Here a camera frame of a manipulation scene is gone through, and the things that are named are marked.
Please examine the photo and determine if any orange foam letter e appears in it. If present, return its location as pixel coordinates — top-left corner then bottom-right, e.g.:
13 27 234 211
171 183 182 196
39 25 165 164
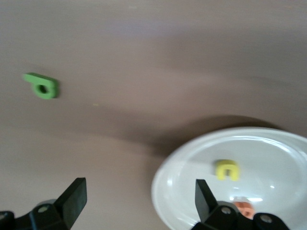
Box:
234 201 254 220

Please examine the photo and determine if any green foam letter p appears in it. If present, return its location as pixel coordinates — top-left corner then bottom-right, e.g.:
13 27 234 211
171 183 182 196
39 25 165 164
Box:
22 72 59 100

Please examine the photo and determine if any brown table cover sheet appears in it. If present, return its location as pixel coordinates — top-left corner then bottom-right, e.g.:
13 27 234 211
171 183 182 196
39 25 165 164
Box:
0 0 307 230

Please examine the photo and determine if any beige round plate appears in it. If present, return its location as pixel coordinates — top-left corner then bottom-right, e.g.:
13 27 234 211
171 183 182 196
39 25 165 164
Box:
151 126 307 230

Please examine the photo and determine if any yellow foam letter n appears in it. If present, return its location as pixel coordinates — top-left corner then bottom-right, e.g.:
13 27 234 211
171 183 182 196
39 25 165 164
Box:
214 159 240 182

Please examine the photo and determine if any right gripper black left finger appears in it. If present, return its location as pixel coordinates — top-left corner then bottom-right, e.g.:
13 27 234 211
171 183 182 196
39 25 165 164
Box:
16 177 87 230

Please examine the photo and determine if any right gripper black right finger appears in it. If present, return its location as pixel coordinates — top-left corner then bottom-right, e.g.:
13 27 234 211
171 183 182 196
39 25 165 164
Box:
195 179 255 230

